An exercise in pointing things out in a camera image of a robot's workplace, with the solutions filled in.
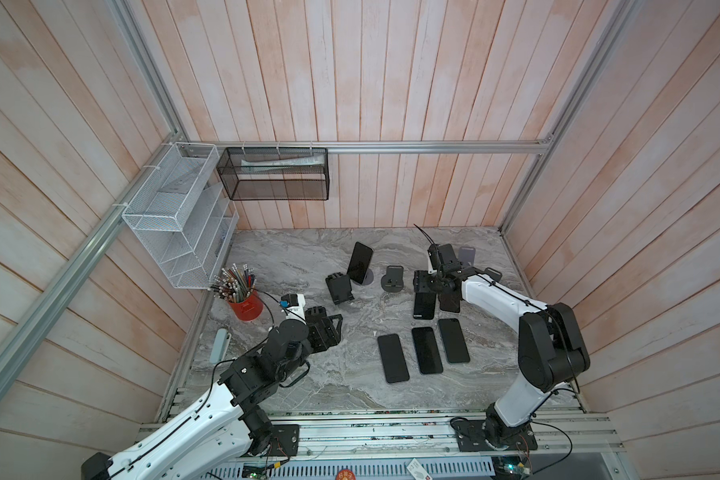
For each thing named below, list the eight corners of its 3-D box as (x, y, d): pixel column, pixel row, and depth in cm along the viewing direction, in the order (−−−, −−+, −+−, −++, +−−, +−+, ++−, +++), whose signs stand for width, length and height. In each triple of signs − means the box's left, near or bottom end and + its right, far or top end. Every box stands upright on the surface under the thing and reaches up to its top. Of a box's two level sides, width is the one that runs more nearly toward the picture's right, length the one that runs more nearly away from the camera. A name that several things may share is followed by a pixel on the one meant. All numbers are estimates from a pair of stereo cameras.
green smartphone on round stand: (347, 280, 108) (346, 253, 96) (357, 268, 111) (357, 241, 99) (362, 289, 105) (363, 262, 93) (372, 276, 109) (374, 249, 97)
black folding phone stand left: (335, 305, 100) (334, 297, 96) (326, 281, 106) (324, 272, 102) (355, 299, 102) (355, 291, 98) (345, 275, 108) (345, 266, 104)
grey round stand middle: (382, 292, 104) (384, 278, 97) (381, 279, 108) (383, 265, 101) (401, 292, 104) (404, 278, 97) (399, 279, 108) (402, 265, 101)
